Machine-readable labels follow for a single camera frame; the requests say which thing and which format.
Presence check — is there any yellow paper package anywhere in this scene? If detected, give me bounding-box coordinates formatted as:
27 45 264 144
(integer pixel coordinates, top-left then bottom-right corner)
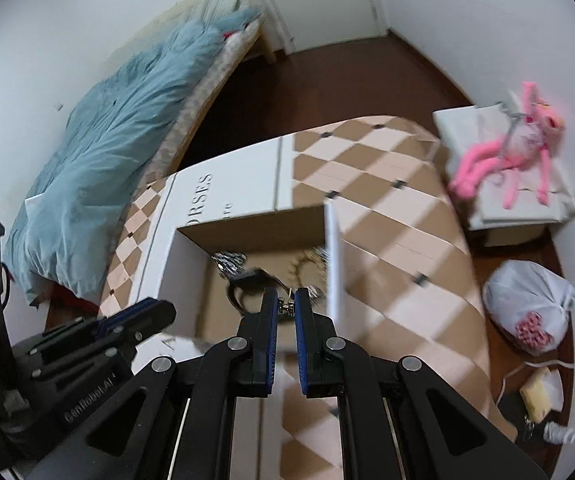
519 367 565 424

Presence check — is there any white ribbed small object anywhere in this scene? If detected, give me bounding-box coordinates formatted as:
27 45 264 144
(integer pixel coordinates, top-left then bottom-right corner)
543 422 575 445

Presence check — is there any checkered printed tablecloth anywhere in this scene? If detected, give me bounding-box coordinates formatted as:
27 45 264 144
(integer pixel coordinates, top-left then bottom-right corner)
101 116 516 438

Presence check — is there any white power cable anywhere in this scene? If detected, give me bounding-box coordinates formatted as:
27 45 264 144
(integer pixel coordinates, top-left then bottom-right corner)
498 346 575 401

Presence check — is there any thick silver chain necklace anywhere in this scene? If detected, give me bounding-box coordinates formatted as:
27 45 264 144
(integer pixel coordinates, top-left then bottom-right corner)
210 250 248 279

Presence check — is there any teal blue duvet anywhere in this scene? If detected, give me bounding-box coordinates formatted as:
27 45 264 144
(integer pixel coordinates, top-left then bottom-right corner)
3 8 261 306

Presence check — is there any white door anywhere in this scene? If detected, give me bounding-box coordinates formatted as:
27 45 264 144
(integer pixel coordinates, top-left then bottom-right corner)
268 0 386 52

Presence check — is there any wooden bead bracelet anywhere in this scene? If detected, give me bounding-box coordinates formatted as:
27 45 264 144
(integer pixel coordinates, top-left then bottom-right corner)
286 248 330 302

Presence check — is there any white plastic shopping bag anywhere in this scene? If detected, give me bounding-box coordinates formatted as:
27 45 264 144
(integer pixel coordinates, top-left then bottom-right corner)
483 260 575 356

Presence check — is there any bed mattress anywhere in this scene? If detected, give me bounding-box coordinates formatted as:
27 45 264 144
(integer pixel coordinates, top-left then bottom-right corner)
102 0 269 187

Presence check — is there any white cardboard box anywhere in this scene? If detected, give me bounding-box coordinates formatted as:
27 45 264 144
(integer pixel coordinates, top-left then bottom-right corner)
156 198 348 344

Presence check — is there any black smart wristband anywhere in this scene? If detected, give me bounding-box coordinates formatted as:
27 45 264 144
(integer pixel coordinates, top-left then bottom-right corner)
226 268 289 316

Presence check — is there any brown cardboard box under cloth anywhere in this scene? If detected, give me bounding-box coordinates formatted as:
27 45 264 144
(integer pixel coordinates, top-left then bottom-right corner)
484 224 547 247

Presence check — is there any pink panther plush toy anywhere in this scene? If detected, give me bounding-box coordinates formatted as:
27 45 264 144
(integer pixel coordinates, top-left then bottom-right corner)
448 81 566 209

